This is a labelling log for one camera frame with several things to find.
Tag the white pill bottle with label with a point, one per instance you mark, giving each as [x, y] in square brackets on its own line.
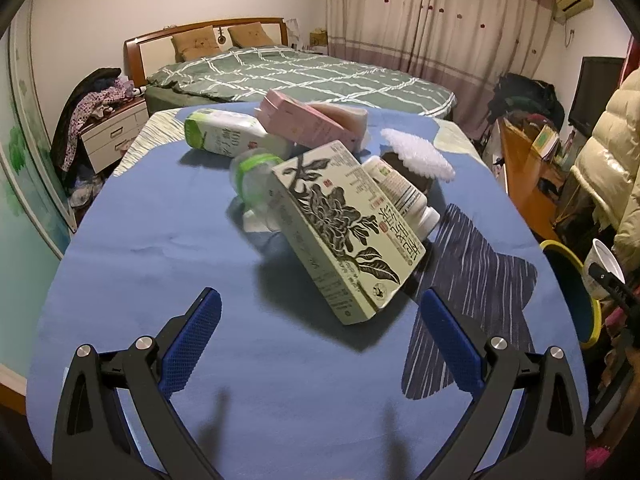
[407, 197]

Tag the white nightstand with wooden top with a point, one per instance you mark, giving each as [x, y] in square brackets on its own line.
[112, 132]

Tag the pale patterned table cover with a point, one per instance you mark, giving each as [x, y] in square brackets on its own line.
[145, 135]

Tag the beige and mauve curtain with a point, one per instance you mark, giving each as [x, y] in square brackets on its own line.
[440, 30]

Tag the clear plastic bottle green label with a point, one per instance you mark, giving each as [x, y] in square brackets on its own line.
[250, 180]

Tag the pile of clothes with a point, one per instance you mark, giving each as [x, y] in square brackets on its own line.
[82, 110]

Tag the wooden desk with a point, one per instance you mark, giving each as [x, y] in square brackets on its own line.
[520, 170]

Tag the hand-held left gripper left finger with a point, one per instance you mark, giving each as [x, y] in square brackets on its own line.
[192, 340]

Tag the pink cardboard box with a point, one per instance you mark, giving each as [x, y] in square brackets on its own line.
[295, 115]

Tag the green plaid quilt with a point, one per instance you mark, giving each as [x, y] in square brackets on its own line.
[310, 75]

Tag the wooden bed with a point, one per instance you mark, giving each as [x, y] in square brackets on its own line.
[155, 45]

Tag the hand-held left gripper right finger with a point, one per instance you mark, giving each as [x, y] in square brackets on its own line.
[450, 342]

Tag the red garment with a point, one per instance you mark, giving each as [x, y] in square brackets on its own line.
[632, 55]

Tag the blue bin with yellow rim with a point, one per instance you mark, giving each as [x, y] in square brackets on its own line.
[570, 290]

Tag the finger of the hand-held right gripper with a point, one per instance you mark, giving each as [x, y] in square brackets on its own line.
[617, 287]

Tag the cream box with floral print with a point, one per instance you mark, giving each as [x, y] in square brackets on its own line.
[345, 220]

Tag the black television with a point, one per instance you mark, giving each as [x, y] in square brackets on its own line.
[597, 92]

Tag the pile of black bags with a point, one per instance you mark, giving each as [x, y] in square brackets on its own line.
[525, 97]

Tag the brown pillow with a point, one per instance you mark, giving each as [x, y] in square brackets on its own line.
[250, 35]
[195, 45]

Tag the sliding door with green print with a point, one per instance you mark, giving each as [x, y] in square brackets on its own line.
[30, 210]

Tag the cream puffer jacket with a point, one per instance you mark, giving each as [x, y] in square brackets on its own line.
[612, 160]

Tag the white paper cup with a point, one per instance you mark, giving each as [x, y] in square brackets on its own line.
[607, 260]

